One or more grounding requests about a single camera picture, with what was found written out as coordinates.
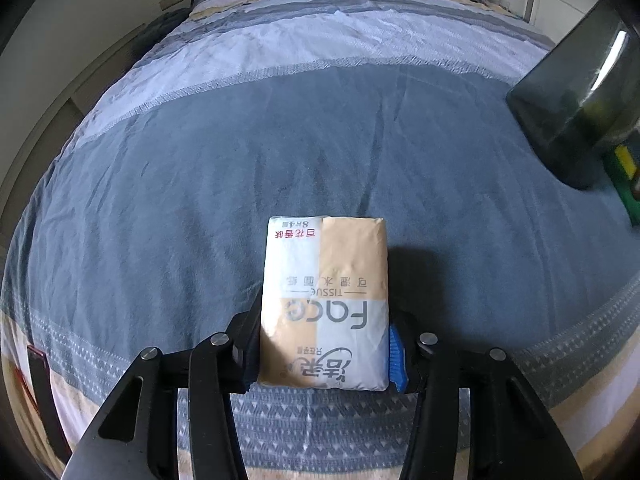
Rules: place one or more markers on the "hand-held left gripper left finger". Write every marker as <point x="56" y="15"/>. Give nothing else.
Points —
<point x="245" y="355"/>

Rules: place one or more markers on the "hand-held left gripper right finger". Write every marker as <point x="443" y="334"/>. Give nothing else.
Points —
<point x="396" y="355"/>

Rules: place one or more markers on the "beige and white tissue packet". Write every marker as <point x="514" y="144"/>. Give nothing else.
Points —
<point x="325" y="305"/>

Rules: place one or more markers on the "green storage box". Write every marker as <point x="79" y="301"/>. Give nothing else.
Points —
<point x="627" y="200"/>

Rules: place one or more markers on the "dark brown bar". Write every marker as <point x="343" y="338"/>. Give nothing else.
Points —
<point x="47" y="400"/>

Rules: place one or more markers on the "striped bedspread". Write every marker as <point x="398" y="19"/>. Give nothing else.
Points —
<point x="300" y="150"/>

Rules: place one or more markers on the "wall switch plate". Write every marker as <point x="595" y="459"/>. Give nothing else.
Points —
<point x="172" y="1"/>

